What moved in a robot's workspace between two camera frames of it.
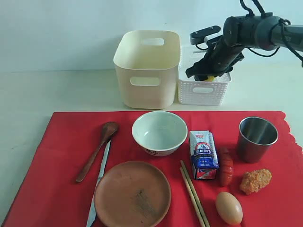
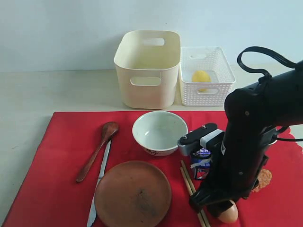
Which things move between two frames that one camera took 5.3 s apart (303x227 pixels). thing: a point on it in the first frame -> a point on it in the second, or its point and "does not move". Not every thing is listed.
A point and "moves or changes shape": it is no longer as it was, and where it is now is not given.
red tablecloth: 245,168 does not move
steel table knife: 91,221 does not move
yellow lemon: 210,79 moves or changes shape
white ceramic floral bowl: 160,133 does not move
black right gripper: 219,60 -> 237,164
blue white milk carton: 203,154 does not move
